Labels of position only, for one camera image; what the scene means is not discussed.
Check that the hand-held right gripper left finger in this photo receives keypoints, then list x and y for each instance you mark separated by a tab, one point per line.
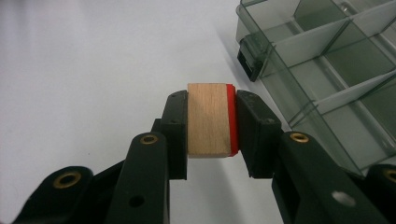
146	174

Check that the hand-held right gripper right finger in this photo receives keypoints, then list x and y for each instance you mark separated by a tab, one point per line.
305	174

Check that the wooden block with red face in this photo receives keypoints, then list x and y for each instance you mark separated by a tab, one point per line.
207	121

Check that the grey transparent compartment box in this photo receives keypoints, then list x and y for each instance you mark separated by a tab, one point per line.
336	77

